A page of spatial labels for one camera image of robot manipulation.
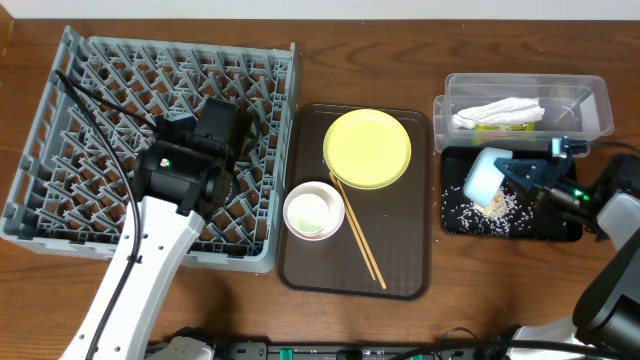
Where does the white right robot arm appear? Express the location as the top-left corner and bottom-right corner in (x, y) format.
(494, 153), (639, 358)

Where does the white small cup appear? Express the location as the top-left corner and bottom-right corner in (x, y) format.
(286, 194), (329, 236)

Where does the light blue bowl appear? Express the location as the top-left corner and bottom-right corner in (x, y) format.
(463, 147), (513, 208)

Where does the clear plastic waste bin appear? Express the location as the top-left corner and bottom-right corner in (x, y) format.
(433, 73), (614, 152)

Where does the spilled rice pile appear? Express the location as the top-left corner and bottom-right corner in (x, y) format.
(441, 186), (534, 238)

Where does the wooden chopstick left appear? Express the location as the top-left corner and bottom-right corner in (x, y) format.
(329, 172), (377, 281)

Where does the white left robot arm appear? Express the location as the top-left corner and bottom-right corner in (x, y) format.
(63, 99), (261, 359)

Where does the white napkin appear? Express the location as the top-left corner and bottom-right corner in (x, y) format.
(451, 97), (545, 129)

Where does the brown plastic serving tray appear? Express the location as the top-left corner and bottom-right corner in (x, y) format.
(276, 109), (434, 300)

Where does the black food waste tray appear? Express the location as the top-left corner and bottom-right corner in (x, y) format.
(441, 147), (583, 242)

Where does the green snack wrapper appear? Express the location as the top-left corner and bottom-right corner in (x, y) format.
(474, 123), (536, 132)

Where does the wooden chopstick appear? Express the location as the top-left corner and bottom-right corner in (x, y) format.
(335, 176), (387, 290)
(329, 172), (377, 281)

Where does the grey plastic dishwasher rack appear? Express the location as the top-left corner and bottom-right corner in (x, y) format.
(1, 29), (300, 273)

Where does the wooden chopstick right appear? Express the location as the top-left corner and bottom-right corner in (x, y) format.
(335, 176), (387, 290)

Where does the pink shallow bowl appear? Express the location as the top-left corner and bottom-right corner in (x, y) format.
(283, 181), (346, 242)

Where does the yellow round plate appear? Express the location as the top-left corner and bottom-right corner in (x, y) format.
(323, 109), (412, 190)

